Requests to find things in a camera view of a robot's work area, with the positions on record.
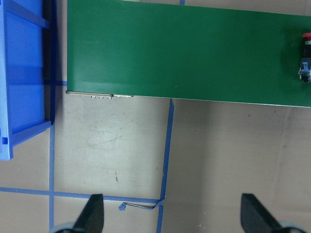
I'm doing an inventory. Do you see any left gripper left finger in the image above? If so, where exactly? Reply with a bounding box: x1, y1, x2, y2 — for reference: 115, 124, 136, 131
72, 194, 104, 231

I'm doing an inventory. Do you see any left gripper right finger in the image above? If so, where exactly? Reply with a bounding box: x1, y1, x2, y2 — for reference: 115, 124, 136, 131
240, 193, 283, 233

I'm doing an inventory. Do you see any red push button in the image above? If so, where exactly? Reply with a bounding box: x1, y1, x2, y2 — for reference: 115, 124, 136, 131
298, 33, 311, 83

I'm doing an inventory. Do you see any blue bin with buttons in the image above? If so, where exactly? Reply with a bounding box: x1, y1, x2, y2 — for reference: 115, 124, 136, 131
0, 0, 51, 161

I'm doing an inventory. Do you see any green conveyor belt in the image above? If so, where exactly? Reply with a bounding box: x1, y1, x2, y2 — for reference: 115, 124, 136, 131
67, 0, 311, 107

